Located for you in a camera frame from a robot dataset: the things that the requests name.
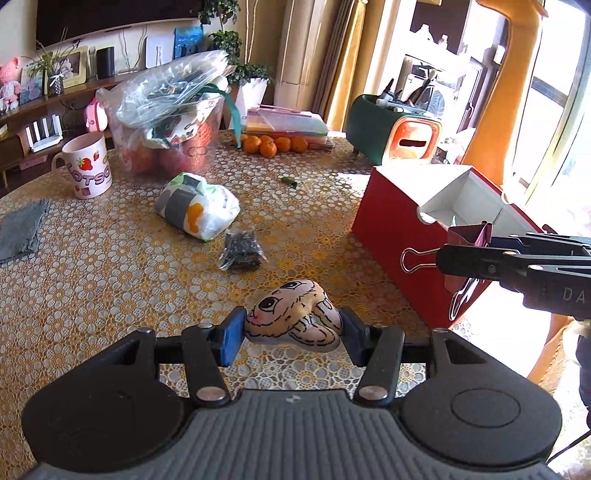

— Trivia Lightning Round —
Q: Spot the red white cardboard box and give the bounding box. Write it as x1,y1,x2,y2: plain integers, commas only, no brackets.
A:
352,160,542,328

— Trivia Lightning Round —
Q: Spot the orange mandarin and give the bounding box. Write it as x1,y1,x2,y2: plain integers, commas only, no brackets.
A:
259,141,277,158
242,136,262,154
290,137,308,153
274,137,291,153

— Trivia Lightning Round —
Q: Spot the bunny face painted stone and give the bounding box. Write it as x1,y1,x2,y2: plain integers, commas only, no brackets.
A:
245,279,344,352

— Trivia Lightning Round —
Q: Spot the pink strawberry mug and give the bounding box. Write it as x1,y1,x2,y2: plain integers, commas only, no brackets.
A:
51,132,113,200

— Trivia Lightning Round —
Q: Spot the small potted grass plant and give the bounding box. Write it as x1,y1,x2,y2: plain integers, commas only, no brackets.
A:
25,29,77,97

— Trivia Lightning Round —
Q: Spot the white snack bag egg print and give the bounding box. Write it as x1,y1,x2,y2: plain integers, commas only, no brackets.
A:
154,172,240,242

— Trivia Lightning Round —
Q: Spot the small dark seeds packet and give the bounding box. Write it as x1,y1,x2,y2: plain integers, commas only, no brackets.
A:
218,229,266,271

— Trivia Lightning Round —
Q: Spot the framed photo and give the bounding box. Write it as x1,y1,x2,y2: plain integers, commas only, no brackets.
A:
59,46,88,89

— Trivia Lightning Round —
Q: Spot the small green wrapper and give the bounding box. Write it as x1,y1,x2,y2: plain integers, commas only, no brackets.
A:
280,176,297,189

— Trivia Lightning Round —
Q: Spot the black flat television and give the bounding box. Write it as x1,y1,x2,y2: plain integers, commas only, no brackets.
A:
35,0,204,47

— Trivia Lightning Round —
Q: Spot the tall green potted plant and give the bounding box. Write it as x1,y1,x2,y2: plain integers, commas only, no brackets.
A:
198,0,270,117

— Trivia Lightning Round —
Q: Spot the clear plastic file case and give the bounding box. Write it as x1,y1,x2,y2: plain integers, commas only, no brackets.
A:
242,105,335,150

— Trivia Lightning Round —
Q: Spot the black speaker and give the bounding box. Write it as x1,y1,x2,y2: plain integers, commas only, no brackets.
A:
95,46,115,80

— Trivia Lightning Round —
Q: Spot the wooden tv console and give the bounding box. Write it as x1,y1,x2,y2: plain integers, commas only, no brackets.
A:
1,74,133,189

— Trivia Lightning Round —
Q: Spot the grey folded cloth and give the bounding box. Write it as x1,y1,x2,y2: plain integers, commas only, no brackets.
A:
0,199,50,265

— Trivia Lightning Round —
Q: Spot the white wifi router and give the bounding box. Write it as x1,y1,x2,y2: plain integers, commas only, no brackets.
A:
25,114,63,153

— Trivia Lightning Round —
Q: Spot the pink binder clip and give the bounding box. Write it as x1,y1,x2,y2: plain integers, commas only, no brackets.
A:
400,221,493,325

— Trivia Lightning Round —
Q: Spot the green orange storage bin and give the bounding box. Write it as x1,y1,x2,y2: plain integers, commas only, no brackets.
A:
346,94,441,166

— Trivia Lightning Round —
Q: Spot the yellow giraffe figure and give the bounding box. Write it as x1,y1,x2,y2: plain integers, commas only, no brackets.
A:
463,0,548,187

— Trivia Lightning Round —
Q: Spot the clear bag of apples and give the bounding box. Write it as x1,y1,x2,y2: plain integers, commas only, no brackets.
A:
96,50,240,183

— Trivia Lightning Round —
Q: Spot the pink plush doll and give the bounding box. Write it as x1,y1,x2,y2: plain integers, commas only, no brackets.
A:
0,57,21,113

